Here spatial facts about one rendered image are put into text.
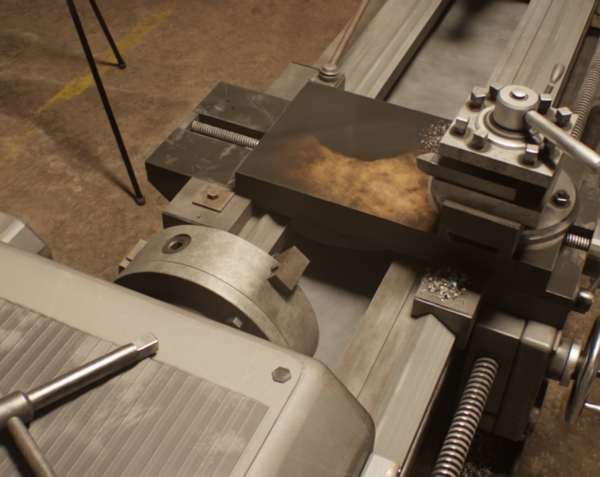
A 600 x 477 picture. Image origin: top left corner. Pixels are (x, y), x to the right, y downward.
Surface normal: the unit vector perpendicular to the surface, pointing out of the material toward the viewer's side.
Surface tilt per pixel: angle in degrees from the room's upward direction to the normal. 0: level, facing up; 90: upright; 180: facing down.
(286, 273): 40
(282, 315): 52
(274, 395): 0
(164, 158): 0
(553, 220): 0
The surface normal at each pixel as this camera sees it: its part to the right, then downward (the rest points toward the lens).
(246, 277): 0.39, -0.55
